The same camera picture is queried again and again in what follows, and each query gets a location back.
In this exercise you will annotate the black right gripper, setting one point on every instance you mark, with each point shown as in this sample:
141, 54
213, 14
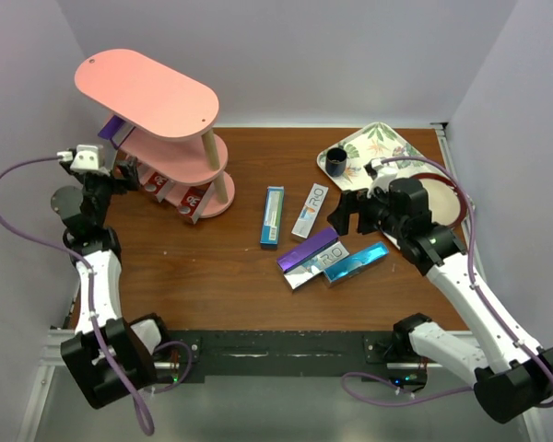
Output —
339, 218

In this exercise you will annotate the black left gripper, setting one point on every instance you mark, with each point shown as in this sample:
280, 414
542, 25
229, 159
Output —
120, 186

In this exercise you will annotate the purple toothpaste box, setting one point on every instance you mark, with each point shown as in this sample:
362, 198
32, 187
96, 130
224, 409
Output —
115, 131
307, 249

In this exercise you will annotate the red silver toothpaste box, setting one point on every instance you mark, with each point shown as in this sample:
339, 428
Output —
158, 186

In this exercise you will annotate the red 3D toothpaste box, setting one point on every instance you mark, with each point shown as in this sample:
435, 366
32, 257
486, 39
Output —
194, 202

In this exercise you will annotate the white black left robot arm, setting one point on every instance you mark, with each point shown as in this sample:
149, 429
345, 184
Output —
101, 333

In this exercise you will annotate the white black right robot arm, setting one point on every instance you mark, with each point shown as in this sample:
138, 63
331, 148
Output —
508, 370

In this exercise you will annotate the red toothpaste box behind shelf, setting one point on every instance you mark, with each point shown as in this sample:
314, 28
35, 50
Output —
136, 163

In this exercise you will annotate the pink three tier shelf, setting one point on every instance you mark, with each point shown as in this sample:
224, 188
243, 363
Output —
172, 117

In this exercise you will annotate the silver R&O sensitive toothpaste box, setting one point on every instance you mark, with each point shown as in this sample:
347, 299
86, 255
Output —
308, 214

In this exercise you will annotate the shiny blue toothpaste box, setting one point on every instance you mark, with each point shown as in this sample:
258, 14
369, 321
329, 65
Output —
354, 264

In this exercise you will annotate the floral leaf print tray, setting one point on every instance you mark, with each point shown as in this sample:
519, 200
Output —
378, 141

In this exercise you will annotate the dark blue mug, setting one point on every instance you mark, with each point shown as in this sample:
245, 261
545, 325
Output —
336, 160

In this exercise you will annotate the silver R&O lower toothpaste box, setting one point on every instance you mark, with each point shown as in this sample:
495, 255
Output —
315, 265

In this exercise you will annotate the blue green toothpaste box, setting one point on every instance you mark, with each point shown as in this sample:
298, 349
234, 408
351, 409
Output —
272, 217

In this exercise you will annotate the red rimmed beige plate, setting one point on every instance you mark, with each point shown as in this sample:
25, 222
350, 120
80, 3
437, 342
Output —
448, 207

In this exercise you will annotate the black front base bar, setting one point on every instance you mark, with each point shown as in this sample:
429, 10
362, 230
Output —
299, 354

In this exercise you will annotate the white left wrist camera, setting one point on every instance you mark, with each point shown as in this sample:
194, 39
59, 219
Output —
84, 159

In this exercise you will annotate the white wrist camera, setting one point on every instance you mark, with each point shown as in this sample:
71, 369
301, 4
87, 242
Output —
381, 174
84, 159

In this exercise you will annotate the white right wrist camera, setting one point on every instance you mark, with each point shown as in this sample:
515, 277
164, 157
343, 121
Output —
381, 174

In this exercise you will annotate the aluminium frame rail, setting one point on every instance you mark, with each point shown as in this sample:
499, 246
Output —
442, 132

